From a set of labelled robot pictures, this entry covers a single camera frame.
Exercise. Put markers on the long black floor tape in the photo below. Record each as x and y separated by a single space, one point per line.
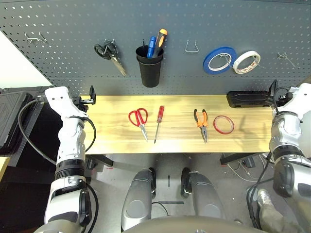
171 202

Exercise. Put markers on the red tape roll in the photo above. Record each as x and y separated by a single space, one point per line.
214 124

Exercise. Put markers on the light wooden board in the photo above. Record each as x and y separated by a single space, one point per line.
3 167

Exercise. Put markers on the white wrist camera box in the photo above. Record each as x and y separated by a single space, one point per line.
59 99
302 97

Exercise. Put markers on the short black floor tape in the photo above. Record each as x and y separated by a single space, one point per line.
169 180

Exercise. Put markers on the silver right robot leg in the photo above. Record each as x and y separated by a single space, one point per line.
206 194

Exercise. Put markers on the black rectangular box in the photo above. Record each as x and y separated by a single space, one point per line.
245 98

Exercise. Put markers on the black power adapter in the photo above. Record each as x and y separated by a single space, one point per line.
249 162

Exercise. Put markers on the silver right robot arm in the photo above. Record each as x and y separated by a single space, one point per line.
286 131

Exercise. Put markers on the black side stand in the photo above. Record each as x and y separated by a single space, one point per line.
41 126

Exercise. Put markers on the black ribbed tool case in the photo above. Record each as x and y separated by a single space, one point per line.
12 116

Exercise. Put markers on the orange black needle-nose pliers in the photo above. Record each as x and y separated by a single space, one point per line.
203 126

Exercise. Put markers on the white tape roll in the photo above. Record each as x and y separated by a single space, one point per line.
239 58

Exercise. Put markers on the silver left robot leg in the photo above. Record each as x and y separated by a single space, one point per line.
137 199

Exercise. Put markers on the red screwdriver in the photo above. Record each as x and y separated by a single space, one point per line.
160 112

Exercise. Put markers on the blue tape roll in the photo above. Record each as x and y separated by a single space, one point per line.
206 65

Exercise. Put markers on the silver double peg hook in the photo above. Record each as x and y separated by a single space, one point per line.
31 39

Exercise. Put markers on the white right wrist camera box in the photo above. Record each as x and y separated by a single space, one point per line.
302 97

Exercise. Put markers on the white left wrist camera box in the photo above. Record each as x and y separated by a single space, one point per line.
59 99

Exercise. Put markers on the silver robot leg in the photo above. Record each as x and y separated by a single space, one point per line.
206 194
137 199

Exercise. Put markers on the grey white sneaker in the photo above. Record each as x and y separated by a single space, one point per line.
264 199

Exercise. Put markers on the blue screwdriver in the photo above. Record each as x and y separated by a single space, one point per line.
151 44

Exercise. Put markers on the grey robot torso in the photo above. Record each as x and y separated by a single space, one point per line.
189 225

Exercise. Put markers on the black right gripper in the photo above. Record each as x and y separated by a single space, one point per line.
283 98

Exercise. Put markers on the khaki trouser leg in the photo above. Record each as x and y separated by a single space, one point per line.
274 221

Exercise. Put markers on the orange black screwdriver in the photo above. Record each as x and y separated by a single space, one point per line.
160 40

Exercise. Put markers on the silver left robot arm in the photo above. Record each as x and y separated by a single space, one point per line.
71 143

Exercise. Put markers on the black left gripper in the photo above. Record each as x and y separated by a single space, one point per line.
81 103

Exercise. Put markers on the black plastic cup holder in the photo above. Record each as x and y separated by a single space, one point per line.
150 72

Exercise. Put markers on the dark grey pegboard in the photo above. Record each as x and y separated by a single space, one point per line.
73 24

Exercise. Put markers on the silver scissors peg hook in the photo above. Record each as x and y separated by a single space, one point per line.
107 47

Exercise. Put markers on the black table leg bracket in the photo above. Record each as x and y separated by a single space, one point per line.
230 158
104 160

